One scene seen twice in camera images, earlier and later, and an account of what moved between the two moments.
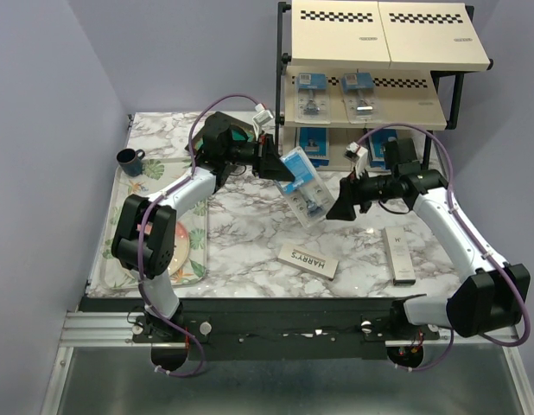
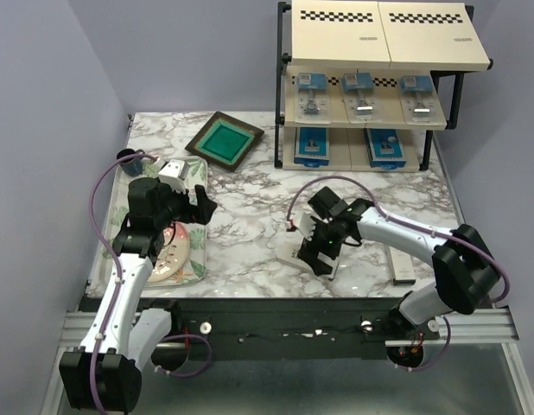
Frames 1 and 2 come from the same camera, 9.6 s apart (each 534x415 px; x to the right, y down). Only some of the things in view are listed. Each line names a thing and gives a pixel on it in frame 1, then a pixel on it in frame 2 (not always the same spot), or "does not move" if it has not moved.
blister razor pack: (359, 98) does not move
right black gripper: (343, 208) → (309, 255)
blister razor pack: (312, 98) does not move
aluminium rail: (115, 329) does not move
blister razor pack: (308, 195) → (421, 104)
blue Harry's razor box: (377, 141) does not move
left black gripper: (276, 169) → (206, 207)
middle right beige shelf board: (407, 98) does not move
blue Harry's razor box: (313, 141) does not move
